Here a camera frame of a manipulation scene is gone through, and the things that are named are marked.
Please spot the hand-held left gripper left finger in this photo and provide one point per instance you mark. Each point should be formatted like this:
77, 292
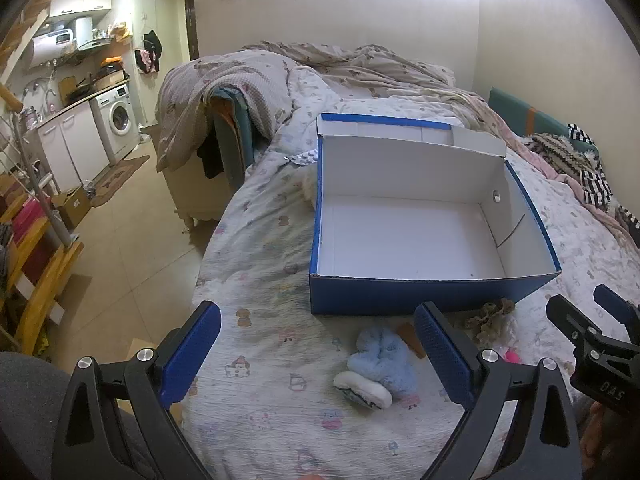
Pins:
192, 355

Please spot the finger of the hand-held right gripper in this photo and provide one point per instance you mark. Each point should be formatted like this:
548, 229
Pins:
617, 307
567, 320

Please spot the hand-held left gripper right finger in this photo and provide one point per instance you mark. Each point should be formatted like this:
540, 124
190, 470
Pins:
445, 355

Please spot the orange-brown soft pad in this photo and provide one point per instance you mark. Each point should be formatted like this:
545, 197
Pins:
410, 337

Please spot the light blue fluffy sock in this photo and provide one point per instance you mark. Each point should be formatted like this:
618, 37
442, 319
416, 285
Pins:
385, 360

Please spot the pink heart-shaped silicone pad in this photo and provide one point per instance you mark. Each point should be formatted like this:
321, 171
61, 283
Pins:
511, 356

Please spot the white fluffy sock blue pattern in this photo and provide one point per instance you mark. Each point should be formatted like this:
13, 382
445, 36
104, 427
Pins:
360, 387

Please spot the blue and white cardboard box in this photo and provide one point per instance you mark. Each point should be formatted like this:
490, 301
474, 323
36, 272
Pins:
400, 240

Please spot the person's right hand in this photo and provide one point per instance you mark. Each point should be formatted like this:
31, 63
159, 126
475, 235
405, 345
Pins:
595, 430

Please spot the brown scrunchie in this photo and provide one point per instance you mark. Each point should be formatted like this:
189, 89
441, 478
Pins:
487, 322

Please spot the striped knitted clothes pile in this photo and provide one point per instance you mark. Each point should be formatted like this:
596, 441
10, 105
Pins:
550, 170

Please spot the beige knitted sweater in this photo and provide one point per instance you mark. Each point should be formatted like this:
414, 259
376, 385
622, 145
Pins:
555, 147

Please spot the brown door mat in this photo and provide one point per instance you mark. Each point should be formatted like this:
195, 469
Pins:
120, 180

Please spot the cardboard box on floor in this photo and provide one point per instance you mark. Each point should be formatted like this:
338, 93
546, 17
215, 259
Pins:
72, 207

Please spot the black hanging garment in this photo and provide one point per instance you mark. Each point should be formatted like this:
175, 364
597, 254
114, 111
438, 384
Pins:
210, 157

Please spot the green orange pillow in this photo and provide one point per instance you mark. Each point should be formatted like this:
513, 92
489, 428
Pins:
515, 110

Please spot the silver blister pack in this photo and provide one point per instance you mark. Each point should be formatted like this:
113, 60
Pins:
305, 158

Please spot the white kitchen cabinet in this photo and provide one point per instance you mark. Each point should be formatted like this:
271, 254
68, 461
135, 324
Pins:
70, 145

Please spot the white washing machine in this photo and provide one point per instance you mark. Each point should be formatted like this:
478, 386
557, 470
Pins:
117, 120

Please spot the beige checked quilt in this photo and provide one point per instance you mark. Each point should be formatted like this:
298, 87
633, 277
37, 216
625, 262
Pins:
225, 80

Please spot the range hood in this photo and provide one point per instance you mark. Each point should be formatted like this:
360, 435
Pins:
92, 44

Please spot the dark door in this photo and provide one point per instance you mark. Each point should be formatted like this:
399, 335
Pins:
191, 25

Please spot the white water heater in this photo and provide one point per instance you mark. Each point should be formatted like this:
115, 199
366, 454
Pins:
50, 42

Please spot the white upper cabinet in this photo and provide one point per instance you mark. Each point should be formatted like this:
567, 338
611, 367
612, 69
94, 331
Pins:
80, 5

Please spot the cream furniture frame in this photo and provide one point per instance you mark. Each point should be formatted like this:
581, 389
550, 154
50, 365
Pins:
195, 195

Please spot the dark clothes on wall hook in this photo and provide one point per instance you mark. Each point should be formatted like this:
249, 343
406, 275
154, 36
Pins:
150, 50

